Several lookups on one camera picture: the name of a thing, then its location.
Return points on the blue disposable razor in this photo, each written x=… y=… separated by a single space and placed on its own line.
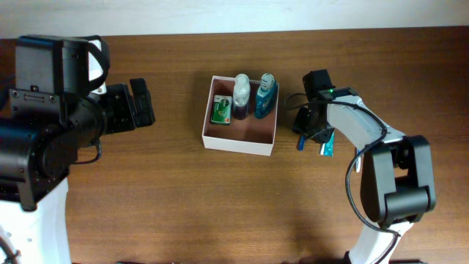
x=301 y=142

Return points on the white cardboard box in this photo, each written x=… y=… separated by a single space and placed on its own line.
x=251 y=135

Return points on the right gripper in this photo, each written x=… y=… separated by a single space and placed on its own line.
x=310 y=122

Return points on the teal white toothpaste tube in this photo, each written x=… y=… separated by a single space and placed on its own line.
x=327 y=148

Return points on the blue white toothbrush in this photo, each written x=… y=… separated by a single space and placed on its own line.
x=358 y=162

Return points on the teal mouthwash bottle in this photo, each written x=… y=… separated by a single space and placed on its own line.
x=264 y=96

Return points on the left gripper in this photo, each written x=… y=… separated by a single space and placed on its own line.
x=122 y=108

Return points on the clear dark liquid bottle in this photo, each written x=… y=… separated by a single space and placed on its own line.
x=241 y=95

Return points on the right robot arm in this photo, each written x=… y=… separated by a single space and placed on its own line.
x=389 y=182

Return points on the green Dettol soap box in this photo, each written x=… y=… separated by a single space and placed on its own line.
x=222 y=110

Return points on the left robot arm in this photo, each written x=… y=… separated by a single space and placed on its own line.
x=60 y=103

